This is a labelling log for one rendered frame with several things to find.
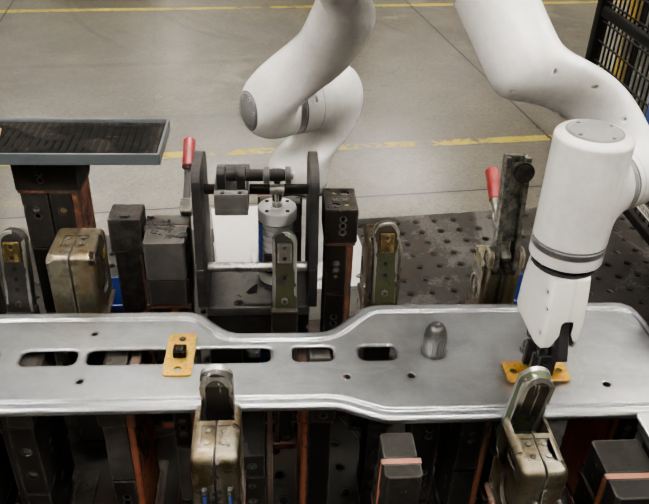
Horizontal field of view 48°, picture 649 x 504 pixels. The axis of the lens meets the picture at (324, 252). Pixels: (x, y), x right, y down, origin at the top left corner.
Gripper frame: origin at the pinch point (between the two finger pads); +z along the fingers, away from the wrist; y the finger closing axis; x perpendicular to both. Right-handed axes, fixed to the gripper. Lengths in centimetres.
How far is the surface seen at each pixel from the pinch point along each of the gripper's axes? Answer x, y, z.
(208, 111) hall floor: -71, -334, 103
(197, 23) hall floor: -92, -513, 103
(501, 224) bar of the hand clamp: -1.4, -18.7, -8.8
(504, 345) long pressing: -2.5, -6.0, 3.0
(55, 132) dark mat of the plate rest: -69, -41, -13
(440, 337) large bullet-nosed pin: -12.3, -3.6, -0.6
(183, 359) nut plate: -46.1, -3.8, 2.6
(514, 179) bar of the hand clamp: 0.0, -20.7, -15.1
